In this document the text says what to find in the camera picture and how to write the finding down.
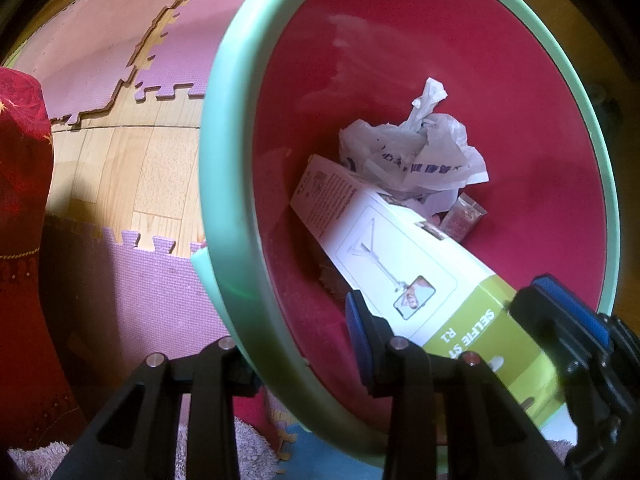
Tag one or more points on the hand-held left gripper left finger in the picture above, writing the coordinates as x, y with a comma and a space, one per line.
235, 370

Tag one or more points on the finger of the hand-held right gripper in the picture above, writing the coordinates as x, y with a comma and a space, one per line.
575, 310
545, 325

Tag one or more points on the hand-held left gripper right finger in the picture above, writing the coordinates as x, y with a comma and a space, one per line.
357, 335

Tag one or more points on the white and green carton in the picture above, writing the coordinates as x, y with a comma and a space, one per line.
380, 240

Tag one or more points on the white plastic bag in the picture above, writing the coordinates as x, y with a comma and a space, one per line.
415, 160

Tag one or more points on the red bin with green rim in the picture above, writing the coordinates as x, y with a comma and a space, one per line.
525, 110

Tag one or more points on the wooden corner shelf unit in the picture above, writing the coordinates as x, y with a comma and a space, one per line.
585, 15

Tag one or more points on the pink fluffy blanket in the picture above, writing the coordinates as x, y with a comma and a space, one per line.
250, 445

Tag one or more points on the foam mat with red figure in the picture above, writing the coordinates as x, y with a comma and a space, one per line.
150, 300

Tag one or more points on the blue foam floor mat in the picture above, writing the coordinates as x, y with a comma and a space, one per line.
330, 460

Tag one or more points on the black knobbed object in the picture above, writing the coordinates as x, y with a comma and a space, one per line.
610, 105

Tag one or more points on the red starred blanket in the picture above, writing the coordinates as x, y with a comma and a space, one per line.
25, 260

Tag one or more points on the purple foam floor mat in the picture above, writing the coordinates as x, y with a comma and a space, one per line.
200, 45

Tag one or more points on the pink foam floor mat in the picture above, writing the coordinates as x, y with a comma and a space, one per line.
90, 45

